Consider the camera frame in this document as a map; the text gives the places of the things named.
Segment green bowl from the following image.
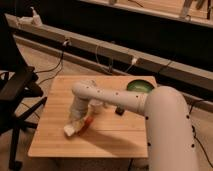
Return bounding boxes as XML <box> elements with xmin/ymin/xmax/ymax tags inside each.
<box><xmin>127</xmin><ymin>80</ymin><xmax>154</xmax><ymax>93</ymax></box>

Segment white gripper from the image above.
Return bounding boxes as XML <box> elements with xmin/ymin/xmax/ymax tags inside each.
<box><xmin>69</xmin><ymin>98</ymin><xmax>89</xmax><ymax>122</ymax></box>

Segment orange carrot toy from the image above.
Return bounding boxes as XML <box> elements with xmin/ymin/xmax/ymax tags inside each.
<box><xmin>78</xmin><ymin>116</ymin><xmax>94</xmax><ymax>135</ymax></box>

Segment clear plastic cup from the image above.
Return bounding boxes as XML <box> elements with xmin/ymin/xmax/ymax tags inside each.
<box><xmin>89</xmin><ymin>99</ymin><xmax>103</xmax><ymax>114</ymax></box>

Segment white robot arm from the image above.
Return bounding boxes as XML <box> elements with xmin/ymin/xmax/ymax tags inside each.
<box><xmin>71</xmin><ymin>80</ymin><xmax>199</xmax><ymax>171</ymax></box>

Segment white sponge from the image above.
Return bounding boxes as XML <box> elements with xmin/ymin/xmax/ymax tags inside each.
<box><xmin>64</xmin><ymin>121</ymin><xmax>84</xmax><ymax>137</ymax></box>

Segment black floor cables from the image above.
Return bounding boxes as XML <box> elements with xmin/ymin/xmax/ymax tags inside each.
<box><xmin>186</xmin><ymin>99</ymin><xmax>213</xmax><ymax>171</ymax></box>

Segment black cable on left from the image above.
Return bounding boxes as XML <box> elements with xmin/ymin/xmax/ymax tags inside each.
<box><xmin>34</xmin><ymin>40</ymin><xmax>71</xmax><ymax>86</ymax></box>

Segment black office chair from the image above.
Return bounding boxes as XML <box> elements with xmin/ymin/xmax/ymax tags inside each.
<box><xmin>0</xmin><ymin>12</ymin><xmax>47</xmax><ymax>171</ymax></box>

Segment wooden table board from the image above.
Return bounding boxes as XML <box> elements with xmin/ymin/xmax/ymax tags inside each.
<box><xmin>28</xmin><ymin>75</ymin><xmax>147</xmax><ymax>158</ymax></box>

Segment small black block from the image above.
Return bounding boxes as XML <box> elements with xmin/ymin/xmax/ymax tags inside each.
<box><xmin>115</xmin><ymin>106</ymin><xmax>125</xmax><ymax>116</ymax></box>

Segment white hanging cable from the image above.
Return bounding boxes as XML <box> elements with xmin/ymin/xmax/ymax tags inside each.
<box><xmin>94</xmin><ymin>44</ymin><xmax>138</xmax><ymax>75</ymax></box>

